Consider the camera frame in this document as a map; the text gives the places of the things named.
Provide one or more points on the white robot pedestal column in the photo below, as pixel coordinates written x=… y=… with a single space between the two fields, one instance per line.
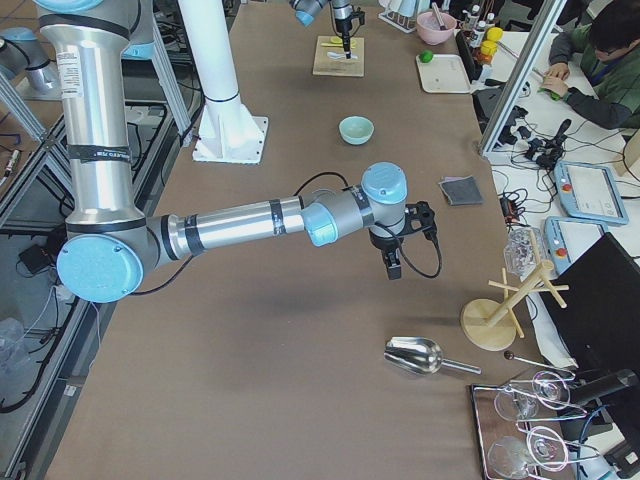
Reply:
x=227 y=131

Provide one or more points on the light green ceramic bowl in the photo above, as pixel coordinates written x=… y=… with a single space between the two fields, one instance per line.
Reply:
x=356 y=130

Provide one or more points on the blue teach pendant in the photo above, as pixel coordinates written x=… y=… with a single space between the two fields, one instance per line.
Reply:
x=569 y=238
x=589 y=191

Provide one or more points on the upside down wine glass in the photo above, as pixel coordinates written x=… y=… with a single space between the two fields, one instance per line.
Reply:
x=532 y=399

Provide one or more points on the white ceramic spoon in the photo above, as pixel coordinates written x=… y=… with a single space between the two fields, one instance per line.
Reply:
x=341 y=56

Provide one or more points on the steel muddler black tip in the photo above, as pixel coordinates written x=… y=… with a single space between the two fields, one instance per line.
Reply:
x=437 y=13

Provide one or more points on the metal ice scoop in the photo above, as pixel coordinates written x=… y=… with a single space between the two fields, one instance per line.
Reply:
x=421 y=355

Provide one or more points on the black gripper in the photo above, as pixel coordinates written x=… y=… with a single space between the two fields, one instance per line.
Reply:
x=385 y=243
x=342 y=23

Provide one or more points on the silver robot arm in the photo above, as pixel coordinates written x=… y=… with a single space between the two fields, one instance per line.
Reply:
x=112 y=245
x=306 y=11

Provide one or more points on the blue teach pendant far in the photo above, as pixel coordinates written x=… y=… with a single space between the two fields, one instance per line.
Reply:
x=589 y=191

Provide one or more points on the person in green jacket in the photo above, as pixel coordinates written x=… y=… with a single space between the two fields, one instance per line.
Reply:
x=609 y=46

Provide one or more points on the pink bowl with ice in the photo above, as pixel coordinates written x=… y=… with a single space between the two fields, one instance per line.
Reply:
x=429 y=29

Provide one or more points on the black monitor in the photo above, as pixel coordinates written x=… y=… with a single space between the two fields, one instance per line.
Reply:
x=600 y=324

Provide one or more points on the cream rabbit tray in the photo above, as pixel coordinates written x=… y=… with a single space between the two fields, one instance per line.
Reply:
x=443 y=74

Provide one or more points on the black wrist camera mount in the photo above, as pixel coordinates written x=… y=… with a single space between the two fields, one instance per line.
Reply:
x=357 y=15
x=419 y=218

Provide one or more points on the light blue cup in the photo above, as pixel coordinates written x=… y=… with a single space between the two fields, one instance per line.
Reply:
x=406 y=8

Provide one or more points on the green lime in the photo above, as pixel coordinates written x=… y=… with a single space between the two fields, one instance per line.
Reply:
x=426 y=56

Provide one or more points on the yellow lemon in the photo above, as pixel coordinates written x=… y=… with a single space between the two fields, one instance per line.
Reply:
x=494 y=34

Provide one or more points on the wooden mug tree stand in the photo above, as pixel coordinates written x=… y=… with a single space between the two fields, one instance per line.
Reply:
x=493 y=326

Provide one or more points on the yellow plastic knife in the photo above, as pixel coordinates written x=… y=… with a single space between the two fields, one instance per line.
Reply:
x=353 y=44

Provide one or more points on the wire glass rack tray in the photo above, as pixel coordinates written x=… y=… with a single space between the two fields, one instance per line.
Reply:
x=518 y=428

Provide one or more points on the blue teach pendant near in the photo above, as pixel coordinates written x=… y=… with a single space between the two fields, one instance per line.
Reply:
x=569 y=238

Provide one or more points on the clear glass jar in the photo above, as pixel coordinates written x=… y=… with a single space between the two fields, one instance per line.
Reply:
x=524 y=250

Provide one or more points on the white wire cup rack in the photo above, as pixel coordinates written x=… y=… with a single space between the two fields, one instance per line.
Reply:
x=392 y=17

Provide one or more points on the folded grey cloth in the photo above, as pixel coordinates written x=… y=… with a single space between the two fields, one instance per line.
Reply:
x=461 y=191

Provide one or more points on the aluminium frame post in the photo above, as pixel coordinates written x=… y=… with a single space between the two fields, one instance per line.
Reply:
x=541 y=28

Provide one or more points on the wooden cutting board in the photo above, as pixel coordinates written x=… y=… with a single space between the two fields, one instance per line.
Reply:
x=323 y=66

